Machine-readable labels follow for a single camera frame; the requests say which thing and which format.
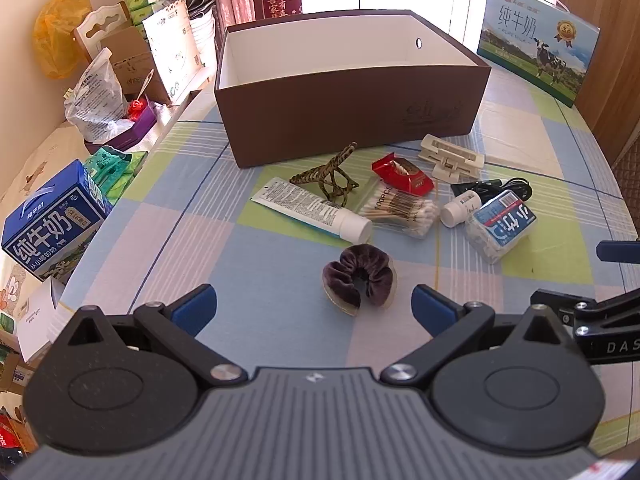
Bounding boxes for blue milk carton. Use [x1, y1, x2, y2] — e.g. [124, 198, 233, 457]
[1, 159, 113, 282]

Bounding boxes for clear box blue label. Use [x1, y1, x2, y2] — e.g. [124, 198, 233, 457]
[465, 190, 538, 265]

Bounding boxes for checked cloth desktop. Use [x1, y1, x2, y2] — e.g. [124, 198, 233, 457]
[60, 67, 640, 361]

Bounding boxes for brown quilted chair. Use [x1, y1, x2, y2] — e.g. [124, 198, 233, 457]
[607, 135, 640, 201]

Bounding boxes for pack of cotton swabs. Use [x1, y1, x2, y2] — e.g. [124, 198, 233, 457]
[356, 180, 440, 239]

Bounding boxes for white box with carry handle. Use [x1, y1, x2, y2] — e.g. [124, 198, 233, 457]
[73, 1, 133, 61]

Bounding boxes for brown cardboard storage box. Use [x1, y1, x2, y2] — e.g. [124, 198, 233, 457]
[214, 8, 493, 169]

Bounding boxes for black cable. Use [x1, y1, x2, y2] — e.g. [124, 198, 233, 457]
[451, 177, 533, 204]

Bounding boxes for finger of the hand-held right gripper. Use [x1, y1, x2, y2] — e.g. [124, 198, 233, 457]
[530, 287, 640, 328]
[596, 239, 640, 264]

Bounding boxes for plain brown cardboard box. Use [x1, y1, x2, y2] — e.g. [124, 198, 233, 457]
[102, 25, 171, 106]

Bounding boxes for printed clear plastic bag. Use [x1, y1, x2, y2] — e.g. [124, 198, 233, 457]
[64, 47, 132, 143]

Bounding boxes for purple box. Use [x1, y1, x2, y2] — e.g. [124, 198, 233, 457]
[85, 102, 158, 155]

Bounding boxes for green patterned packets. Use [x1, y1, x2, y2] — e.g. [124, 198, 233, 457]
[82, 145, 149, 206]

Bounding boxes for leopard print hair claw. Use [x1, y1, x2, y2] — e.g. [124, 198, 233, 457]
[289, 142, 361, 207]

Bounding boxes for cream rectangular hair clip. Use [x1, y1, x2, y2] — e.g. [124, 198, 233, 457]
[419, 133, 486, 181]

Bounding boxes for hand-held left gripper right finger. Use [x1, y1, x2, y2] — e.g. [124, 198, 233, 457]
[380, 284, 576, 386]

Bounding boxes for white cream tube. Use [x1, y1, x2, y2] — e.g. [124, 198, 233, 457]
[250, 176, 373, 242]

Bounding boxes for yellow plastic bag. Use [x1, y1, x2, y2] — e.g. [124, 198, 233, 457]
[32, 0, 94, 80]

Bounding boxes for purple velvet scrunchie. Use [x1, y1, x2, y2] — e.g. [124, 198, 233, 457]
[322, 244, 398, 317]

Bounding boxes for small white bottle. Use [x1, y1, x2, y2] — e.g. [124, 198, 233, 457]
[440, 191, 483, 228]

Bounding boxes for green tissue packs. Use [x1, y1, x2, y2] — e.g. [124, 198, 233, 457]
[125, 0, 167, 26]

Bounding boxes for red snack packet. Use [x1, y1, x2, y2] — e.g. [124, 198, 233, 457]
[371, 155, 435, 196]

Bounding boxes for cow print milk carton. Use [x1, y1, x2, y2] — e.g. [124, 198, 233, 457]
[476, 0, 601, 108]

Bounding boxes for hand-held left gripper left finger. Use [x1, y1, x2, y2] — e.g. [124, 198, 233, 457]
[67, 284, 248, 387]

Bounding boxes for stacked white containers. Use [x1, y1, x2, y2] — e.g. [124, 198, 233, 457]
[187, 0, 219, 81]

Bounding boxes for white paper box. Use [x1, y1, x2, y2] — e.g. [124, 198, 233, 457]
[15, 280, 67, 362]

